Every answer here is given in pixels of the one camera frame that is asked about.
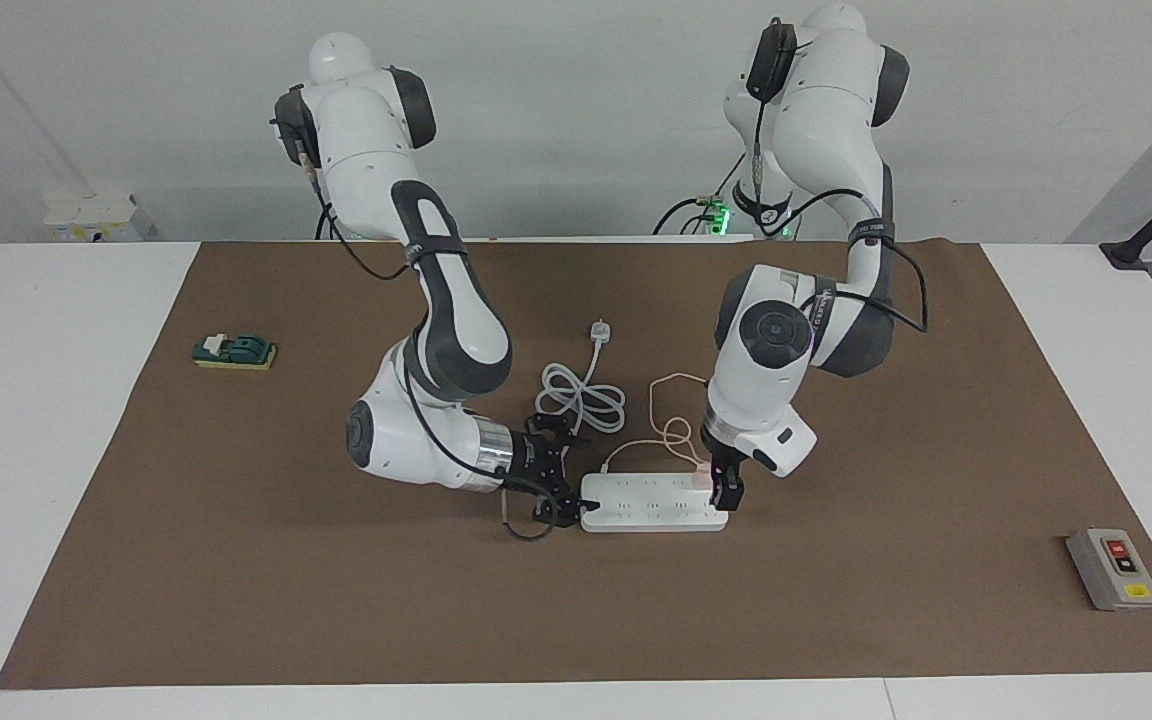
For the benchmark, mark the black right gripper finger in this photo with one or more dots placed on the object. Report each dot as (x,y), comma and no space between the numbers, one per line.
(558,505)
(558,435)

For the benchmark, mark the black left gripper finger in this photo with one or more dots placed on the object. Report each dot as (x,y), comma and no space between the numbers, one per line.
(734,495)
(719,488)

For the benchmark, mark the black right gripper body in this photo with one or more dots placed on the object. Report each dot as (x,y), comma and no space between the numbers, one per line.
(526,462)

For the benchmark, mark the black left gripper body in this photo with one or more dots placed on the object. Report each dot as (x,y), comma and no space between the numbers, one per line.
(716,455)

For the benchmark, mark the pink charger adapter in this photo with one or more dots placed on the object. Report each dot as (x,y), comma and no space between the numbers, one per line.
(701,478)

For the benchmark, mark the white power strip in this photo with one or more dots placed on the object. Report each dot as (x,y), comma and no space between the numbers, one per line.
(646,505)

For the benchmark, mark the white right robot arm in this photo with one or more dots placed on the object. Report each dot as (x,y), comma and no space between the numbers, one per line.
(456,310)

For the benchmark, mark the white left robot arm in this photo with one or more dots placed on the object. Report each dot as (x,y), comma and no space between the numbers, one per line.
(836,100)

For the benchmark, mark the brown table mat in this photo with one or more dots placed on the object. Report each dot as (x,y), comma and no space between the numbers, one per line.
(236,550)

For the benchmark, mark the grey push button box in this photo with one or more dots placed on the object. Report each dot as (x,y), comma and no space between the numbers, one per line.
(1114,570)

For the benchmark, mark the white box with yellow labels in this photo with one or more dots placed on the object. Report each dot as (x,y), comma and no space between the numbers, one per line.
(91,218)

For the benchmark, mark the green knife switch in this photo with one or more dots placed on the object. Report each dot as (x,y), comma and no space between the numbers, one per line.
(234,352)

